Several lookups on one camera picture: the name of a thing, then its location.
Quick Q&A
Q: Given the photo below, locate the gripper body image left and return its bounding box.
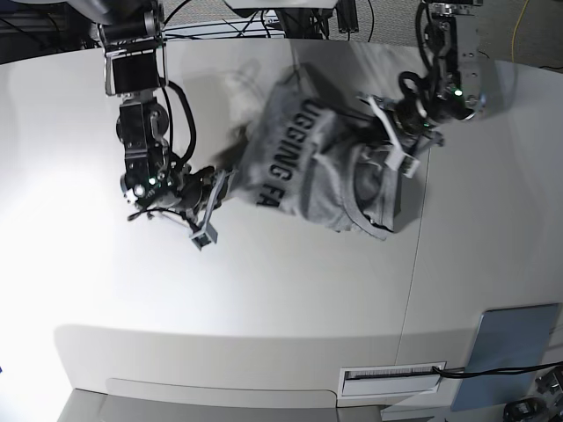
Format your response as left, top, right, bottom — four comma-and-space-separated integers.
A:
169, 164, 218, 218

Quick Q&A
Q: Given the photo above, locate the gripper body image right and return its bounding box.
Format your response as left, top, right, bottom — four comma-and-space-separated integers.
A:
391, 98, 444, 152

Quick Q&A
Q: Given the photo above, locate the grey T-shirt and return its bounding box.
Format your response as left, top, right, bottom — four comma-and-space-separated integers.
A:
213, 64, 399, 240

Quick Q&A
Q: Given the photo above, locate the blue-grey tablet board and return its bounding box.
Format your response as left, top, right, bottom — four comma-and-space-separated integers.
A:
450, 303, 559, 412

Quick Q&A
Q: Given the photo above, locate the black device bottom right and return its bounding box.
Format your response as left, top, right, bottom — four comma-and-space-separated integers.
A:
502, 397, 546, 422

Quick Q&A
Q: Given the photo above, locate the yellow cable on floor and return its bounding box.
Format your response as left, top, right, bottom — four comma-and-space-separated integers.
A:
509, 0, 529, 63

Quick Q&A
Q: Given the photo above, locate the black floor cable right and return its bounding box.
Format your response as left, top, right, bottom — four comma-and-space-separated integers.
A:
477, 47, 563, 71

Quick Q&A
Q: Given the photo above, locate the white base mount top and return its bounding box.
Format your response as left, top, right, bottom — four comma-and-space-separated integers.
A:
224, 0, 338, 10

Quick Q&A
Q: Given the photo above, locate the black cable on table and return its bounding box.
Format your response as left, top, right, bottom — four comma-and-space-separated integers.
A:
431, 362, 563, 379

